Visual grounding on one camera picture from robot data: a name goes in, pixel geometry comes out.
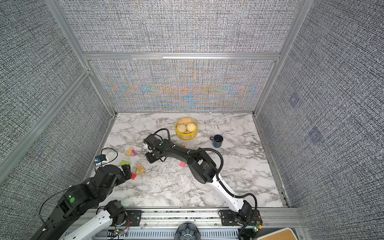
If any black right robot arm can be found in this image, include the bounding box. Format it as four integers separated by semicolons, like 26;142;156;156
144;134;263;226

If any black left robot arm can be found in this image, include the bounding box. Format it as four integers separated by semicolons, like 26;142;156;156
32;165;132;240

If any green wood block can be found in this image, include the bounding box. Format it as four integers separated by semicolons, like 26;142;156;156
120;161;131;166

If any long natural wood block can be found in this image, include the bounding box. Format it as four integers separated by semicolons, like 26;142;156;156
126;148;134;157

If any patterned natural wood block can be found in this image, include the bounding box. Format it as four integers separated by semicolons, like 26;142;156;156
136;164;146;176

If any left steamed bun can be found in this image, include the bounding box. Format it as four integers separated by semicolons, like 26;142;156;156
176;123;187;133

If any steamed bun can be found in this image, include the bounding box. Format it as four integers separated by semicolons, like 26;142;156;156
187;122;197;133
176;123;187;133

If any yellow bamboo steamer basket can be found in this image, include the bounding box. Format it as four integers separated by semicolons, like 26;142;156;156
175;118;198;141

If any right steamed bun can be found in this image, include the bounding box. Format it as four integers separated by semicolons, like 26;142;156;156
187;122;197;133

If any dark blue mug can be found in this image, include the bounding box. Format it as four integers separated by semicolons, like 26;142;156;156
210;135;224;148

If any black round knob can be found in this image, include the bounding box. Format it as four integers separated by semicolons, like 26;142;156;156
174;223;201;240

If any wooden board corner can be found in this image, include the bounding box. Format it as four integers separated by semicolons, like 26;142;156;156
257;228;298;240

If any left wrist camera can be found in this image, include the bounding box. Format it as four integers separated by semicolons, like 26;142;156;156
95;154;108;167

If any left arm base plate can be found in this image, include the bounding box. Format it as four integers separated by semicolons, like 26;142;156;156
111;210;143;228

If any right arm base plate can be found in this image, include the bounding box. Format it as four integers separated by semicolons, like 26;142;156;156
219;209;260;227

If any aluminium front rail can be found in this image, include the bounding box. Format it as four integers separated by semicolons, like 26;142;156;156
126;207;307;229

